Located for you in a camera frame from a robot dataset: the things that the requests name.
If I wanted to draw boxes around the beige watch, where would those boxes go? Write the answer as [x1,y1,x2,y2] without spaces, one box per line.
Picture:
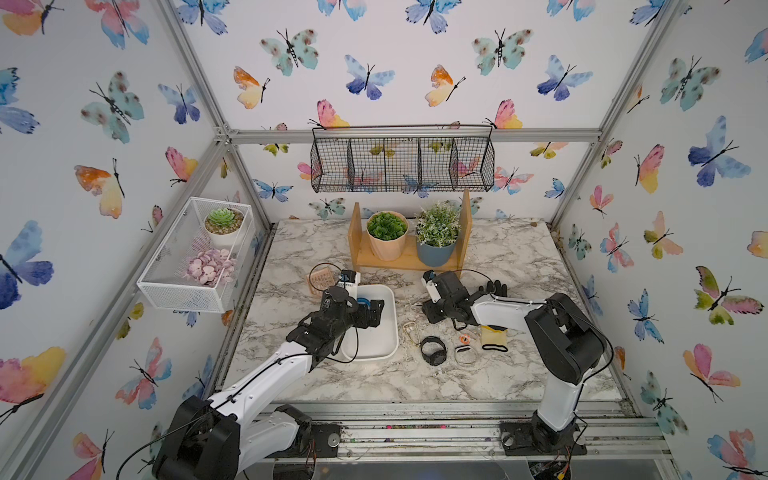
[481,326,509,352]

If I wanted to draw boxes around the white translucent watch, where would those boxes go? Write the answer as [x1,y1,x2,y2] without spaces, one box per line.
[454,345,479,366]

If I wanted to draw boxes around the black watch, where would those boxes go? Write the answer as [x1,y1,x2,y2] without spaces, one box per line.
[419,335,448,367]

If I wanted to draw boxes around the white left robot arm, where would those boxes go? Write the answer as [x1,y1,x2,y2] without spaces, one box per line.
[152,286,394,479]

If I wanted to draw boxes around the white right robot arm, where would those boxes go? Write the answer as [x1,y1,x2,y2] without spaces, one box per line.
[422,270,608,455]

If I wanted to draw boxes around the white storage box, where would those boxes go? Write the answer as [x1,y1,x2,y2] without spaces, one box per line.
[335,285,399,362]

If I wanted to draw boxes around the black rubber glove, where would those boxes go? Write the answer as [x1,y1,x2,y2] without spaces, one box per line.
[479,280,508,298]

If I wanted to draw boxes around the small wooden crate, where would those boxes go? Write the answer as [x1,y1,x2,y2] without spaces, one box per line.
[307,265,338,297]

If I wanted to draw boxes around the blue pot white-green plant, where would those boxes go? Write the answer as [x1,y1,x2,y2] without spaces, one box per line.
[416,203,460,268]

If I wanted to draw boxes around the wooden shelf stand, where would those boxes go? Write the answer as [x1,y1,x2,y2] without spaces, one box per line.
[347,189,473,272]

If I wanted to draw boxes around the pink pot green plant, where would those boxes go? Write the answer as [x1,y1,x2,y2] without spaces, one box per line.
[366,211,409,261]

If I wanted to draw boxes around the pink artificial flowers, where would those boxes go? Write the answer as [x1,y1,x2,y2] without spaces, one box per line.
[183,248,236,287]

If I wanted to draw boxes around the succulent in white pot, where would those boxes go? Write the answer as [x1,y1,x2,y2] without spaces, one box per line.
[204,207,245,250]

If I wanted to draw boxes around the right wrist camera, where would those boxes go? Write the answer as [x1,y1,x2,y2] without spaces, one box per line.
[422,270,441,303]

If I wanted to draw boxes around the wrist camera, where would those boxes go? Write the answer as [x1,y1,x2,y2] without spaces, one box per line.
[337,269,361,301]
[422,270,441,303]

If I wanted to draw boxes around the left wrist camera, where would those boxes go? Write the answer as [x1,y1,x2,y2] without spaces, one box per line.
[337,269,361,301]

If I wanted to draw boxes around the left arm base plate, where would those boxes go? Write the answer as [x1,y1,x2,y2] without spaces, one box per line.
[270,423,341,460]

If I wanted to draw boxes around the white wire wall shelf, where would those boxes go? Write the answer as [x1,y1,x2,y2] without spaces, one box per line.
[137,197,255,313]

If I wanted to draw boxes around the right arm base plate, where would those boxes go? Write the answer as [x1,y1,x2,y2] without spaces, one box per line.
[499,421,587,456]

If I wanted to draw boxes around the black wire wall basket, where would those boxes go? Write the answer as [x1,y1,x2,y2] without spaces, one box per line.
[310,124,496,198]

